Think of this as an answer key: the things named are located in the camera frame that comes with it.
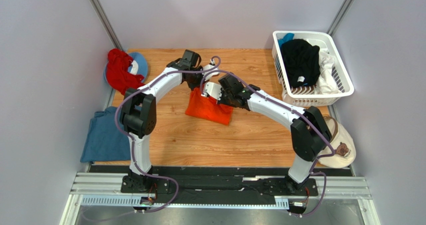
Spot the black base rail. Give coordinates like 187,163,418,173
88,164,354,206

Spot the folded blue t shirt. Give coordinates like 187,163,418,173
80,106,131,163

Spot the orange t shirt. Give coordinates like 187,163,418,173
185,87,234,125

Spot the light blue cap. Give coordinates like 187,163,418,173
103,52,148,82

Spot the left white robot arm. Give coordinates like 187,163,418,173
118,50,203,193

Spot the black t shirt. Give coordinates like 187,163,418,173
280,39,320,88

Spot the beige bear cap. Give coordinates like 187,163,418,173
318,116,357,169

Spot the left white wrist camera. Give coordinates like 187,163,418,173
202,57,220,81

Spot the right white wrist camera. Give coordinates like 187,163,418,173
201,82,222,101

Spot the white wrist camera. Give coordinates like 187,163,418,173
201,82,222,101
202,57,220,81

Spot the red t shirt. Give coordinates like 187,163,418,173
105,48,145,95

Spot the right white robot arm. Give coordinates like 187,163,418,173
218,72,332,185

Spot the white laundry basket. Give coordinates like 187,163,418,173
271,30,355,107

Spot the teal blue garment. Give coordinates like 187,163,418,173
277,33,295,48

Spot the white t shirt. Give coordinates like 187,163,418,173
303,39,341,95

